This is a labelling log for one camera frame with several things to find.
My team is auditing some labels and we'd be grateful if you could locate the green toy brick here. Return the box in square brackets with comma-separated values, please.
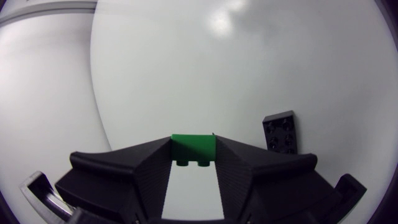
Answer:
[170, 134, 217, 167]

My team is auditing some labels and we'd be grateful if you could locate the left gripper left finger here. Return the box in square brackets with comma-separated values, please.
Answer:
[55, 136, 173, 224]

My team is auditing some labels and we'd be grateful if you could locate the black toy brick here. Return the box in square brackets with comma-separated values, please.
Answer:
[262, 110, 299, 155]

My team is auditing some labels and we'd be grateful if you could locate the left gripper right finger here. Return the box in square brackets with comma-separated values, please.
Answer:
[215, 134, 338, 224]

